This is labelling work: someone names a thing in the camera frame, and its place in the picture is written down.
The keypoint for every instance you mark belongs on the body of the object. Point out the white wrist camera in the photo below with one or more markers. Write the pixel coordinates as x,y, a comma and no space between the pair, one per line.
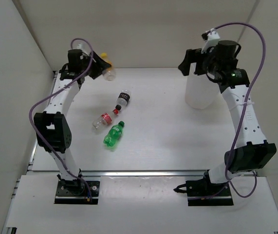
86,53
211,39

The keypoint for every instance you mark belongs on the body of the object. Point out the green plastic bottle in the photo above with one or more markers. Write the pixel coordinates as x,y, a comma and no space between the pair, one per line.
114,135

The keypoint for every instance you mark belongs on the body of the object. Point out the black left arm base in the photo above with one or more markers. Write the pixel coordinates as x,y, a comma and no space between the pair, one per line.
75,192

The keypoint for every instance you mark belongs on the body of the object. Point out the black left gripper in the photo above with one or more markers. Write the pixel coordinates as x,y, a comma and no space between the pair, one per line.
100,66

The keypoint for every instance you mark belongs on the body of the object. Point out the black label clear bottle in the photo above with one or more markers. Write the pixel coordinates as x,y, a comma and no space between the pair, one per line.
123,99

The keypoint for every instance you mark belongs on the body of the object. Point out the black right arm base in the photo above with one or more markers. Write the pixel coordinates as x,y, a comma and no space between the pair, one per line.
202,192

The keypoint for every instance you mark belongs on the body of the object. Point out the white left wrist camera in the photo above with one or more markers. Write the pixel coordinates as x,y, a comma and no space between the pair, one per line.
86,53

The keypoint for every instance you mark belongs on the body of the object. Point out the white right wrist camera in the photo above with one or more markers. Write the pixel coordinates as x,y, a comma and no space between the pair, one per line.
211,39

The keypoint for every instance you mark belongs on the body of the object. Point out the yellow cap clear bottle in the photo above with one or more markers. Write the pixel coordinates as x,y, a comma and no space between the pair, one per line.
110,73

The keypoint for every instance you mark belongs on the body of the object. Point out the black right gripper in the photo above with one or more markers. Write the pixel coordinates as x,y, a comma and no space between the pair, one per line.
195,56

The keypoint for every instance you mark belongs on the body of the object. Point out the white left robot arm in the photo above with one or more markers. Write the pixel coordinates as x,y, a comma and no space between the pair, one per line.
52,130

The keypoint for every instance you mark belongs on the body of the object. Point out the white octagonal plastic bin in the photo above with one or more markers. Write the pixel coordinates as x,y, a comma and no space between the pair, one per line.
200,91

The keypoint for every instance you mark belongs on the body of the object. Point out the red label clear bottle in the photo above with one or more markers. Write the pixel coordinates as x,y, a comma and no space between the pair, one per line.
105,120

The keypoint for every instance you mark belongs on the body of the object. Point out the silver aluminium front rail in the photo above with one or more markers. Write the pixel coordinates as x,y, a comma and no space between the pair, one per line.
150,173

